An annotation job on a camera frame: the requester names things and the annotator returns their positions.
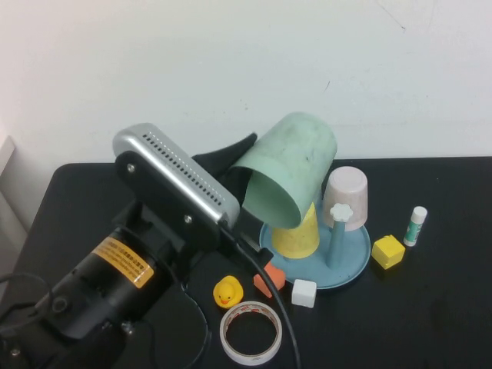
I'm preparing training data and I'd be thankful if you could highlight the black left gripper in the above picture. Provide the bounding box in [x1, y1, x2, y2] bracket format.
[111, 132, 274, 281]

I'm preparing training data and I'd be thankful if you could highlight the green plastic cup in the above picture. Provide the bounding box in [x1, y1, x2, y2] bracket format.
[225, 111, 338, 231]

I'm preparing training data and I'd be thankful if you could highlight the yellow plastic cup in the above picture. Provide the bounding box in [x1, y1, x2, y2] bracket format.
[271, 201, 321, 259]

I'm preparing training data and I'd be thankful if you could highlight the pink plastic cup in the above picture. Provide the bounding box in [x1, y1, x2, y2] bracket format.
[321, 165, 369, 231]

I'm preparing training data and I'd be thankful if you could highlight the blue cup stand with posts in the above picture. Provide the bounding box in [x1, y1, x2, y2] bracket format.
[259, 202, 372, 290]

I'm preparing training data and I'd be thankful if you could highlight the orange cube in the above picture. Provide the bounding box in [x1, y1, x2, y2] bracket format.
[252, 261, 286, 299]

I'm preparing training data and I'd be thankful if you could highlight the yellow rubber duck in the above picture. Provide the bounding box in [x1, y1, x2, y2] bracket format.
[213, 274, 244, 310]

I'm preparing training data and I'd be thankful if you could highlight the white cube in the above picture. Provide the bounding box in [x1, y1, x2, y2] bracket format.
[291, 278, 318, 308]

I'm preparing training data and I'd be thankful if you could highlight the white tape roll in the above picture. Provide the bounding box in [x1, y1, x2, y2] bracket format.
[219, 301, 284, 365]

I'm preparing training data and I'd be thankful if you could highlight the yellow cube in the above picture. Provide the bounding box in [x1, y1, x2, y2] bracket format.
[371, 234, 406, 271]

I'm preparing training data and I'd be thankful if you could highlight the green white glue stick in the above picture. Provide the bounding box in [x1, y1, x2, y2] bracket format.
[402, 206, 428, 247]

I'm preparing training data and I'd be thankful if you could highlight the thin black cable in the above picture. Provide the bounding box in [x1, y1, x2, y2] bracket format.
[180, 284, 213, 369]

